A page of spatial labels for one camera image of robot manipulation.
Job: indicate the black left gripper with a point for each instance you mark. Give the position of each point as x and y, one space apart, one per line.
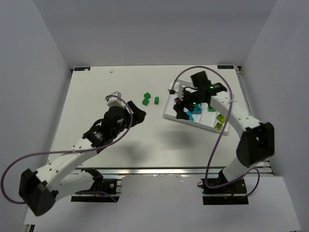
130 115

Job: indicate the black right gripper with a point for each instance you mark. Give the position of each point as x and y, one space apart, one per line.
184 101

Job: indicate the teal long lego brick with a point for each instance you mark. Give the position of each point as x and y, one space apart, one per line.
191 118

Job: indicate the teal square lego brick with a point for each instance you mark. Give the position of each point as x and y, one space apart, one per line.
197 109

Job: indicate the green lego brick top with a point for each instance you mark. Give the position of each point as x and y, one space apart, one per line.
147 95

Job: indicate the small green lego brick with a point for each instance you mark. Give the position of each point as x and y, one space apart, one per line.
157 100

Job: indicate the white compartment sorting tray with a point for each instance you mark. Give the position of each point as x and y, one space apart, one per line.
206 120

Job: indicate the yellow-green lego brick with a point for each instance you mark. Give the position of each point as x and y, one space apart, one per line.
221 118

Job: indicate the lime lego brick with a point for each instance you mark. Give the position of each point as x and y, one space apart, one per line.
218 126

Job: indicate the green and yellow lego stack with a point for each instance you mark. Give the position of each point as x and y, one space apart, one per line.
211 109

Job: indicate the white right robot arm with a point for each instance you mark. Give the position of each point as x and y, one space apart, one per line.
257 142

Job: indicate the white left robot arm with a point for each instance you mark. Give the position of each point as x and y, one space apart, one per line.
40 189

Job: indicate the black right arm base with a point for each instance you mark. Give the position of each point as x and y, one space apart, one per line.
233 194

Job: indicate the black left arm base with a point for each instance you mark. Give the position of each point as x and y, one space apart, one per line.
103 190

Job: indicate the blue label right corner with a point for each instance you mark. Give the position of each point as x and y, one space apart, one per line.
225 66

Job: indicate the blue label corner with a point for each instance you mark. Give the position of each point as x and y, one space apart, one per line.
225 66
81 69

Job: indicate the blue label left corner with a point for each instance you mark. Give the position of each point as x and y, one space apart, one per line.
81 69

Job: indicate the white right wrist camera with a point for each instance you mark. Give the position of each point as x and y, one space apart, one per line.
176 88

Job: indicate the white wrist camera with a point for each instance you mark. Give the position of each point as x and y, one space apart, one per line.
114 100
176 88

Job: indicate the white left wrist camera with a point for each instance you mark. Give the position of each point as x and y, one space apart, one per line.
114 100

